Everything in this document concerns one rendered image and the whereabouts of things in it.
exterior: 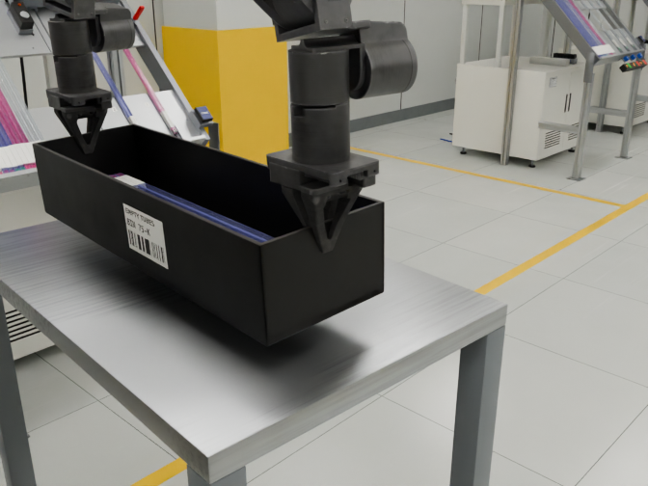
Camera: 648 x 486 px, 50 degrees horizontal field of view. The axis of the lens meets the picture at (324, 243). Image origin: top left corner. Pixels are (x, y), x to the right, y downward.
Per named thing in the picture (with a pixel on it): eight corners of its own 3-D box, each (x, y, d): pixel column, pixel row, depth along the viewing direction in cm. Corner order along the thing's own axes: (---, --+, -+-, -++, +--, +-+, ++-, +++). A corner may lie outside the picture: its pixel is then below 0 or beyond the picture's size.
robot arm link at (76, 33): (39, 13, 104) (60, 14, 100) (79, 10, 109) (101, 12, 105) (46, 61, 106) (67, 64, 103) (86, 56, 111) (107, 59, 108)
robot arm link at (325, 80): (276, 38, 66) (308, 42, 61) (337, 32, 69) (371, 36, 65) (280, 111, 68) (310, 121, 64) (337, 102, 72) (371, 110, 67)
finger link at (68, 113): (94, 144, 117) (87, 88, 114) (115, 151, 112) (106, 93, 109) (55, 151, 113) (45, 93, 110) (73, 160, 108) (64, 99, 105)
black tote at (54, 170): (44, 212, 110) (31, 143, 106) (143, 187, 121) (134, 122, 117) (266, 347, 71) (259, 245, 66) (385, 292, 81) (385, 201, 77)
